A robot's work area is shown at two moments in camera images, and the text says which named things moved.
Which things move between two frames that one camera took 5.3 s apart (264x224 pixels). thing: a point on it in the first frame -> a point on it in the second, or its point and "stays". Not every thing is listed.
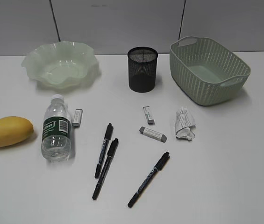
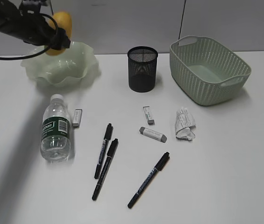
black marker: x=158 y=167 stays
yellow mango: x=6 y=131 -> x=64 y=21
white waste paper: x=184 y=123 stays
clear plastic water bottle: x=56 y=143 stays
